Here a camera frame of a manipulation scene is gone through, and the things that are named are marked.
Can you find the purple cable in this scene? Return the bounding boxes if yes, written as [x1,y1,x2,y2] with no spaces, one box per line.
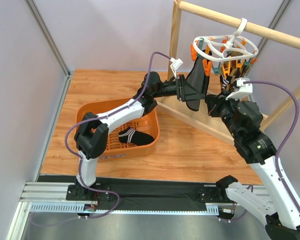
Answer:
[218,79,300,226]
[29,51,175,227]

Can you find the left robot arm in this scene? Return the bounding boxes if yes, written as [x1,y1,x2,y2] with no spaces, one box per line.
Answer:
[74,70,210,199]

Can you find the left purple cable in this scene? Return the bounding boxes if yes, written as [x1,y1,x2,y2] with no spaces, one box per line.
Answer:
[29,51,175,227]

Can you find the white round clip hanger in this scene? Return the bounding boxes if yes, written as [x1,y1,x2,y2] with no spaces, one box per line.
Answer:
[190,18,259,63]

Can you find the right aluminium frame post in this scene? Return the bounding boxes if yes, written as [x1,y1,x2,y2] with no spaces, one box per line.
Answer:
[257,0,293,52]

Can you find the left aluminium frame post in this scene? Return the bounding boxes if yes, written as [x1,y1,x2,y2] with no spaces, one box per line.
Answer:
[25,0,72,182]

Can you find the grey black sock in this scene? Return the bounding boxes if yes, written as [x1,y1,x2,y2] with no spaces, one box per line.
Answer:
[185,49,211,112]

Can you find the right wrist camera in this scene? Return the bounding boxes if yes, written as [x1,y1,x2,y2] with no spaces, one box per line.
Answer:
[225,77,253,101]

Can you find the wooden hanger rack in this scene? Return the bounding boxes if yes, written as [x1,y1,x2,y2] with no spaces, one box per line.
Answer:
[157,0,300,145]

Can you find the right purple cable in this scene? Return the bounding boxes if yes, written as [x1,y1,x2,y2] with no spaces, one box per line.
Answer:
[218,79,300,226]

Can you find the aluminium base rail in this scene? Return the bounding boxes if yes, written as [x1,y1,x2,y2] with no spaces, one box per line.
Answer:
[19,181,276,216]

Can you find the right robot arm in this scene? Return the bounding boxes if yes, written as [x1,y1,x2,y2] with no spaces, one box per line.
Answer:
[205,91,300,240]

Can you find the brown argyle sock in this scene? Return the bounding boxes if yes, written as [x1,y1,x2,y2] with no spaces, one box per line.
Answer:
[220,60,236,81]
[234,57,259,78]

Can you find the black white-striped sock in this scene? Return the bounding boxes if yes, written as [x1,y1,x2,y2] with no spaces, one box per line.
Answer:
[118,127,155,146]

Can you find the aluminium frame post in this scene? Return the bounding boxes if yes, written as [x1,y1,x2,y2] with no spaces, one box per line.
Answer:
[25,0,72,182]
[257,0,293,52]

